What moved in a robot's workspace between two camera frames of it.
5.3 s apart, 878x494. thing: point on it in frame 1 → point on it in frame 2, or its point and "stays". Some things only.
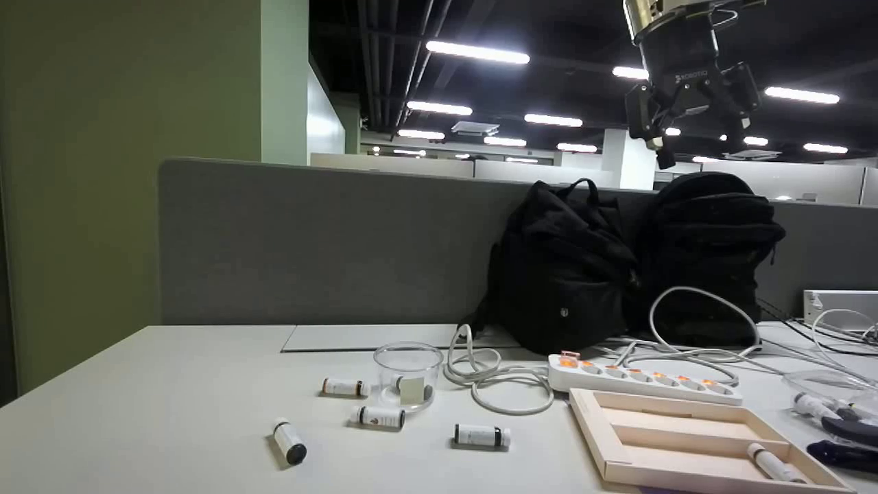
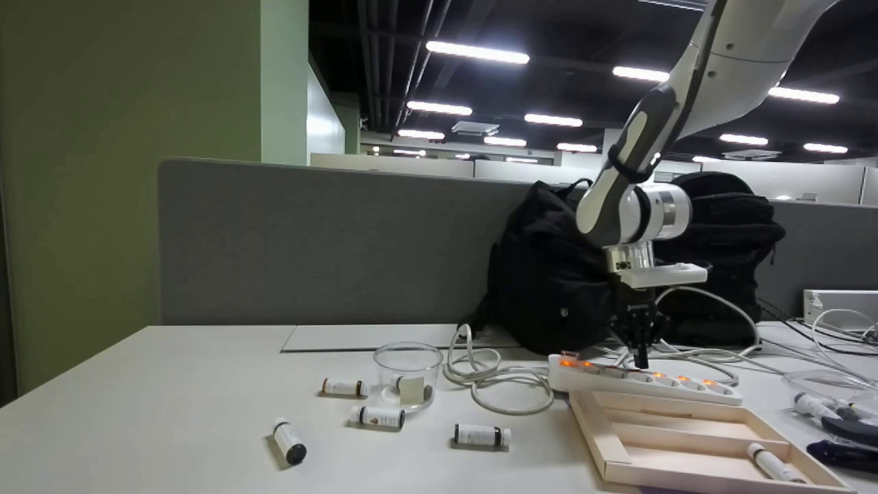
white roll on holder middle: (380, 417) stays
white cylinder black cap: (283, 446) stays
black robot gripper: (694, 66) → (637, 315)
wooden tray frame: (690, 443) stays
